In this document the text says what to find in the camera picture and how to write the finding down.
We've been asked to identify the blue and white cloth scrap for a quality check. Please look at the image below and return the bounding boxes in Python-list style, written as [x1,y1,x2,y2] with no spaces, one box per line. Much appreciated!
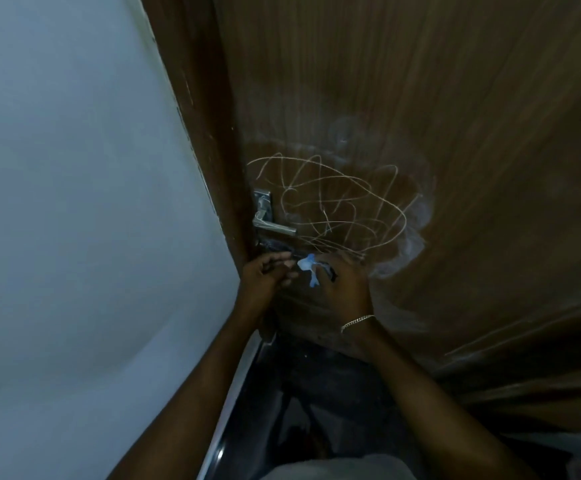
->
[297,253,332,288]

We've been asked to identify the brown wooden door frame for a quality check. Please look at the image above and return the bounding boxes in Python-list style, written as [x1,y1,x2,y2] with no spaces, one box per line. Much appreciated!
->
[139,0,251,270]

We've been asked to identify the silver door handle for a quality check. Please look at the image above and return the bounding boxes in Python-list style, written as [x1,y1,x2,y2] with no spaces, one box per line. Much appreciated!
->
[252,189,297,237]

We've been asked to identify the person's right forearm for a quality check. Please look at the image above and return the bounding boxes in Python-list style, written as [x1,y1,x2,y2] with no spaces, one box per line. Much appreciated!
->
[341,319,536,480]

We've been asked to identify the person's left forearm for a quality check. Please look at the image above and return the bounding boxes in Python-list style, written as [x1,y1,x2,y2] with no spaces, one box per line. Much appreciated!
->
[106,295,266,480]

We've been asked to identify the person's left hand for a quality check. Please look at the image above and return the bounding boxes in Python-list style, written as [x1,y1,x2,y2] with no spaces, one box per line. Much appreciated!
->
[239,252,300,306]

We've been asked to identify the brown wooden door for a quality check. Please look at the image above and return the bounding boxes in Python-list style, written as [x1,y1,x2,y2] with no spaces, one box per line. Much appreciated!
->
[213,0,581,435]

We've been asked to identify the person's light shirt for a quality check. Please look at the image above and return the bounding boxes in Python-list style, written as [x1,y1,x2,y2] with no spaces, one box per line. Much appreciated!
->
[263,454,416,480]

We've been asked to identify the silver chain bracelet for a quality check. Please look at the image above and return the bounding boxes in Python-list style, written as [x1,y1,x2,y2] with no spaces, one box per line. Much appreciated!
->
[340,315,376,335]

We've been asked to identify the person's right hand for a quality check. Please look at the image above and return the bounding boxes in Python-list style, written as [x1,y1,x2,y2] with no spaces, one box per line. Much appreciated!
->
[312,252,374,330]

